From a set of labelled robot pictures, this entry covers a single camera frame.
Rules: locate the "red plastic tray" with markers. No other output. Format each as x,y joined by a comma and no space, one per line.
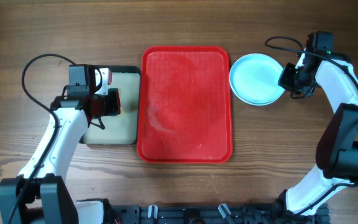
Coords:
185,105

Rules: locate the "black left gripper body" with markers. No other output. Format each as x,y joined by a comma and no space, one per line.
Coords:
113,101

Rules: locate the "light blue plate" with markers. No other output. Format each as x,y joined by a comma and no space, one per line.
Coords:
255,76

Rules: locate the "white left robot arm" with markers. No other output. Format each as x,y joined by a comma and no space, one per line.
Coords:
39,194

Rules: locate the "black water basin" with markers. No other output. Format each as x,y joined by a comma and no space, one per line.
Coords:
119,129

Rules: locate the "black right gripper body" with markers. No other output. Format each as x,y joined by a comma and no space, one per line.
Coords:
287,78

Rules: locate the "white plate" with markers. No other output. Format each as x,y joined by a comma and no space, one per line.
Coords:
258,102

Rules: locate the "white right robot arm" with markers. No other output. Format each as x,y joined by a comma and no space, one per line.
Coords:
336,155

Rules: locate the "yellow green sponge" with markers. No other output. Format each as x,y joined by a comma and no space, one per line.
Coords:
122,111

